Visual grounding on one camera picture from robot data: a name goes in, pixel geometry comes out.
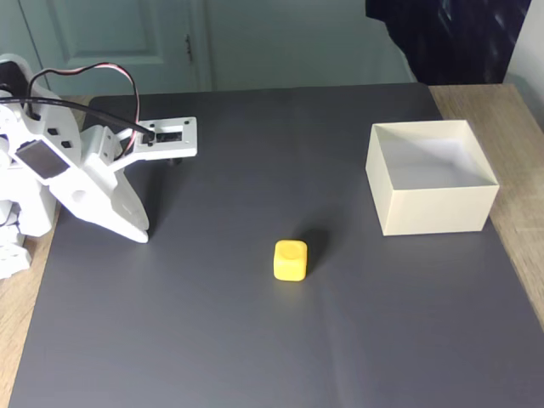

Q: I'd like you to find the yellow cube block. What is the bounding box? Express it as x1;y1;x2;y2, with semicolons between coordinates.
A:
271;239;309;282

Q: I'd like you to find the white open cardboard box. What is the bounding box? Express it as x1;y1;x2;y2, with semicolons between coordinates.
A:
365;119;501;237

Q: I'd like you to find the dark grey table mat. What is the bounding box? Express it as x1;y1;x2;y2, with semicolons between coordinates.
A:
8;82;544;408

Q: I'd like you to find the black cloth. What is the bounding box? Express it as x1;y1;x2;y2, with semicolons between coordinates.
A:
364;0;533;86

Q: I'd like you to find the black camera cable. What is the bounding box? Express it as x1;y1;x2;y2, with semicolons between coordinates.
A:
0;96;157;145

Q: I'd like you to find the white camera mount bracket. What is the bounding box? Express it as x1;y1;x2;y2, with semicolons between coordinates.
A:
80;117;199;171

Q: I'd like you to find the red white black servo cable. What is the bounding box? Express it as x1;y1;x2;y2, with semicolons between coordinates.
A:
27;62;141;156

